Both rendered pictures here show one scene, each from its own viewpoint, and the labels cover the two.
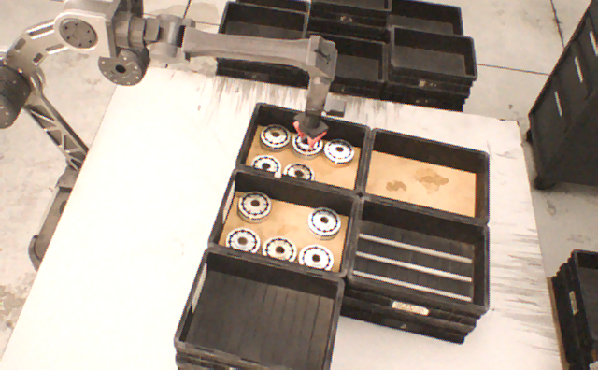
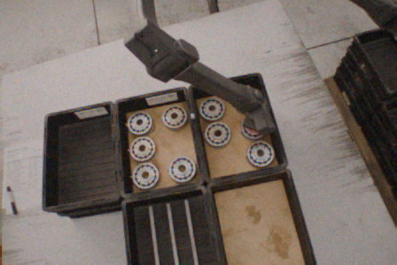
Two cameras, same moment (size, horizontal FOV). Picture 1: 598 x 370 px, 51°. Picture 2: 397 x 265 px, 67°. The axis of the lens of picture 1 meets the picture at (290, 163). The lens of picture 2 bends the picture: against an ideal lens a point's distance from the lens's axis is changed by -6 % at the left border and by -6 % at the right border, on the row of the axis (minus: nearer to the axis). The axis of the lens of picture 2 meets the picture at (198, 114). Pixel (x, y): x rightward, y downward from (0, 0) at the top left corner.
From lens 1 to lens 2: 136 cm
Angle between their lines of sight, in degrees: 45
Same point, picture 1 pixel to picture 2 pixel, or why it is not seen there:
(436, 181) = (278, 248)
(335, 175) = (238, 161)
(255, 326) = (89, 158)
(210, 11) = not seen: outside the picture
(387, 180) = (255, 205)
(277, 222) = (172, 138)
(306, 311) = (109, 185)
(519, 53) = not seen: outside the picture
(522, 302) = not seen: outside the picture
